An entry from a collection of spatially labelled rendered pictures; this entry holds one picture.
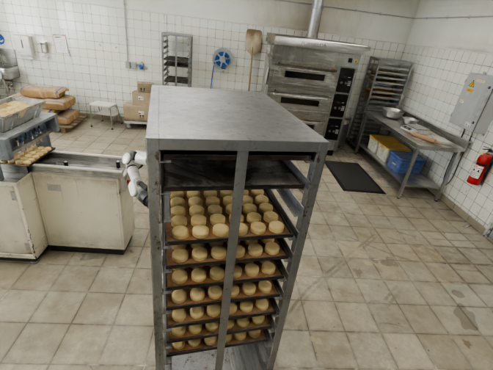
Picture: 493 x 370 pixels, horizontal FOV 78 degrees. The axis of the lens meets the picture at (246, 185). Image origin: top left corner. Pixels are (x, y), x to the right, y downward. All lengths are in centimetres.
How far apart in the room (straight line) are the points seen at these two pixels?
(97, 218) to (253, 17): 476
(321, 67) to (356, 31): 145
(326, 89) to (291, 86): 60
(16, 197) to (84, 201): 47
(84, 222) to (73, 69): 456
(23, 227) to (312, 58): 465
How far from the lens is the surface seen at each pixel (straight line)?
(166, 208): 92
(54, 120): 331
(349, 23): 687
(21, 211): 302
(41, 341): 275
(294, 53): 558
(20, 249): 329
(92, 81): 710
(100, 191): 286
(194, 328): 127
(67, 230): 321
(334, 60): 576
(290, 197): 103
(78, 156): 314
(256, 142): 79
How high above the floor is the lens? 207
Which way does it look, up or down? 27 degrees down
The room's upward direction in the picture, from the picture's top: 7 degrees clockwise
